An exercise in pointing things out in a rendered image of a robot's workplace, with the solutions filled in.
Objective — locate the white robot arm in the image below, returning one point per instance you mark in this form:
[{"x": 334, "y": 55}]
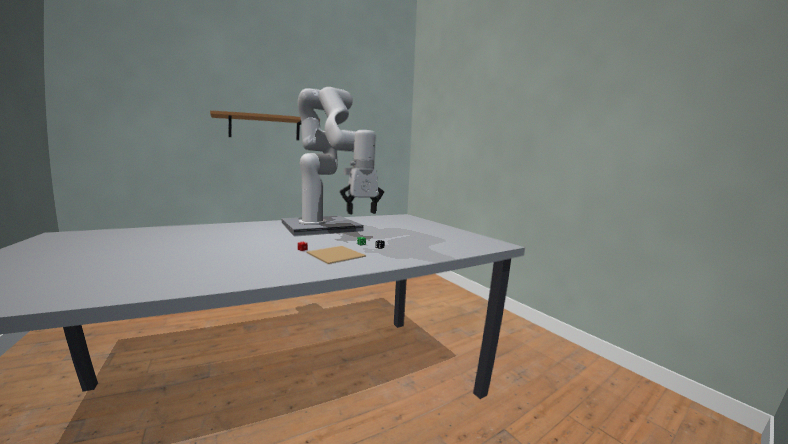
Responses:
[{"x": 361, "y": 142}]

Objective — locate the tan square mat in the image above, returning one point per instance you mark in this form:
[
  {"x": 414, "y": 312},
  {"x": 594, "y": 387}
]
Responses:
[{"x": 335, "y": 254}]

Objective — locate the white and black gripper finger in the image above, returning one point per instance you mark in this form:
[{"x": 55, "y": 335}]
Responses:
[
  {"x": 349, "y": 201},
  {"x": 375, "y": 200}
]

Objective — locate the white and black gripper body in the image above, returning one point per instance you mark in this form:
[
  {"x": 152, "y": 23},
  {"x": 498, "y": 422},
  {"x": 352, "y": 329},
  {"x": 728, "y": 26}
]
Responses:
[{"x": 364, "y": 183}]

